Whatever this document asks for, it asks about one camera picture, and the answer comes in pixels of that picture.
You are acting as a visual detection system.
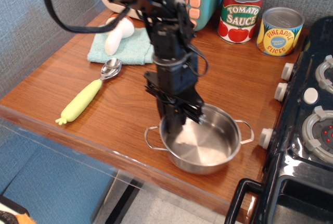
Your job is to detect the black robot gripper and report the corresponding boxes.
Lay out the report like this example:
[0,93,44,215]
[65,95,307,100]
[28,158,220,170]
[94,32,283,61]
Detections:
[144,54,204,133]

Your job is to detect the stainless steel pot with handles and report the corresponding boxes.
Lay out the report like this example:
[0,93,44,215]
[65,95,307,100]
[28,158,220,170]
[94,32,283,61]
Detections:
[144,104,254,175]

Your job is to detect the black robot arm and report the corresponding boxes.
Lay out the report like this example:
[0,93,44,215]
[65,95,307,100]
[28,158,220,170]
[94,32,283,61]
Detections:
[101,0,204,133]

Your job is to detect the light blue folded cloth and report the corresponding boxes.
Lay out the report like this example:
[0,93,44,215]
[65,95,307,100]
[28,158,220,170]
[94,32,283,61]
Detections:
[87,28,153,65]

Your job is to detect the white plush mushroom toy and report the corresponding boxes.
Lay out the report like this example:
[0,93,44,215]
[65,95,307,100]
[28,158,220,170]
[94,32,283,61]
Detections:
[105,16,135,56]

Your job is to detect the teal toy microwave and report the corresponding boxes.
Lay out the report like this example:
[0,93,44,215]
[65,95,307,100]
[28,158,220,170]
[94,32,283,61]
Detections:
[98,0,226,32]

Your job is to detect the tomato sauce can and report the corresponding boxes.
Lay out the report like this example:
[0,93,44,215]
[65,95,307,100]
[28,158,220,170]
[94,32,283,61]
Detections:
[218,0,263,43]

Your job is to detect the pineapple slices can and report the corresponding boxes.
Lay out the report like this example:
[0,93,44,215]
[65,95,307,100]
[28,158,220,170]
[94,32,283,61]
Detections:
[257,7,305,57]

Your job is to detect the black toy stove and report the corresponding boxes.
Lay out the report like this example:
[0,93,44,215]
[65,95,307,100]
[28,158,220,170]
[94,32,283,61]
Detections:
[225,16,332,223]

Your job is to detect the orange object at corner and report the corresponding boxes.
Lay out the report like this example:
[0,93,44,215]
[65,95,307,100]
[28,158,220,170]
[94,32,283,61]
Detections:
[1,210,36,224]

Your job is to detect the spoon with yellow-green handle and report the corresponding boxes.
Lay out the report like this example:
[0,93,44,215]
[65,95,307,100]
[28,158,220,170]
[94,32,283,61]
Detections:
[55,58,122,126]

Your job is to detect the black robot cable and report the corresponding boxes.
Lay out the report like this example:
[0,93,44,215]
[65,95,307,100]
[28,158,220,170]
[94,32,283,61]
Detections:
[40,0,131,34]

